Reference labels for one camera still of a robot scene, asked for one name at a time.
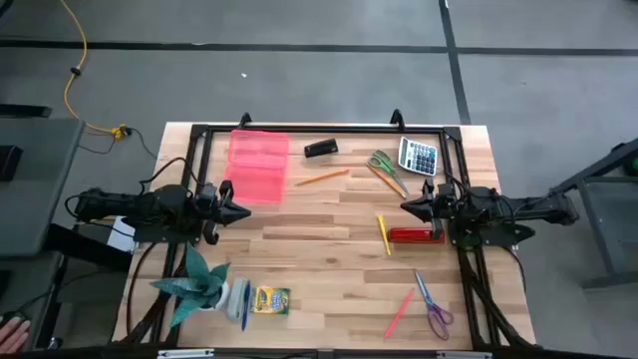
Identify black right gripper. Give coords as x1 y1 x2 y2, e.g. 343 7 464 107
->
400 177 459 242

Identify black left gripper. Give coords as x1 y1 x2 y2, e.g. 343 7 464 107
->
191 179 252 246

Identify green handled scissors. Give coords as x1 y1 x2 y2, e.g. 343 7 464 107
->
366 149 411 196

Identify plain orange pencil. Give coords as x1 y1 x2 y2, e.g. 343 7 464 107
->
367 164 408 199

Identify yellow pen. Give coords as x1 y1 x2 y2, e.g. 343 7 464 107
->
376 213 393 257

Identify pink translucent pencil case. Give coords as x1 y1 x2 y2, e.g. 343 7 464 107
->
227 128 291 205

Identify purple handled scissors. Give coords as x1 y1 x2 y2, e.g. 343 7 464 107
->
414 270 456 342

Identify yellow green crayon box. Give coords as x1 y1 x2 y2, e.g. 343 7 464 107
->
250 285 292 316

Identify orange pencil with eraser cap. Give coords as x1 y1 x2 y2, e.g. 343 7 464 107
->
293 169 351 187

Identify blue pen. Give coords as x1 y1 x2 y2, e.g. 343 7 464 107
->
240 280 252 333

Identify pink pen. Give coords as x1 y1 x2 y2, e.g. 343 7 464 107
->
383 287 417 340

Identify red stapler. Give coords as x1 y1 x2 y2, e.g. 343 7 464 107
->
387 226 447 245

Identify white desk calculator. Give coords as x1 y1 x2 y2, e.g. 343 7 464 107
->
397 136 440 178

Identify green artificial plant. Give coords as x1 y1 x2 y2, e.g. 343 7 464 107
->
149 242 232 329

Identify white plant pot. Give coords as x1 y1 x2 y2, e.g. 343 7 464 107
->
198 280 232 313

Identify grey whiteboard eraser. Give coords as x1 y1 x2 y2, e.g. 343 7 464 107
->
226 277 250 321

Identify white label plate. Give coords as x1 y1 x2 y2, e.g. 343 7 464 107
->
107 215 139 253

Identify small black stapler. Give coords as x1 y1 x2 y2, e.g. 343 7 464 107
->
303 138 340 160

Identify black support beam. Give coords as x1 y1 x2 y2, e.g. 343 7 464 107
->
44 222 136 273

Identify grey side table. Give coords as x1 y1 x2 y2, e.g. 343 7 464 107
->
0 117 86 258

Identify black box on side table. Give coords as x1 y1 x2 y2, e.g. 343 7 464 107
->
0 144 25 181

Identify black flat bar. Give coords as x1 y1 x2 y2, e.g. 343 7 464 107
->
0 103 53 120

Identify person's hand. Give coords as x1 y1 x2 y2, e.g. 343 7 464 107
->
0 316 32 355

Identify thin black floor cable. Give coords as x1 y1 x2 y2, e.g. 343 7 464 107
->
78 127 159 161

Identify black aluminium table frame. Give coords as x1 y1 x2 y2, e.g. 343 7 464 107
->
112 122 538 350

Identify silver metal bracket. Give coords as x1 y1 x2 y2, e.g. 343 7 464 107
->
157 348 215 359
436 350 492 359

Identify grey metal table frame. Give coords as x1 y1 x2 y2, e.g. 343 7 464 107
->
547 138 638 290

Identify yellow extension cable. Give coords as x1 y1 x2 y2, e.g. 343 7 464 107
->
59 0 133 142

